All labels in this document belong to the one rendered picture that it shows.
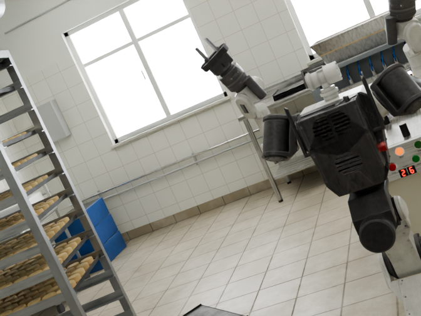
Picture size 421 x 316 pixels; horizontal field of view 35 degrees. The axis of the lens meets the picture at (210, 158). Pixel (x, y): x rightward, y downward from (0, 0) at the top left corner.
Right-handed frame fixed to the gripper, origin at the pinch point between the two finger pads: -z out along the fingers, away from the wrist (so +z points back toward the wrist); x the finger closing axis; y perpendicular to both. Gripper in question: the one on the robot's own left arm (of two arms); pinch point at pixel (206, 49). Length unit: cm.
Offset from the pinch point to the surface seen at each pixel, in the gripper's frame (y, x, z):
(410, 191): -9, 22, 107
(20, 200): 15, -80, -14
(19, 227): 12, -88, -8
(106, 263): -22, -84, 34
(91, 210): -441, -116, 118
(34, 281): 13, -98, 8
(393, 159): -9, 26, 91
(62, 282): 19, -92, 14
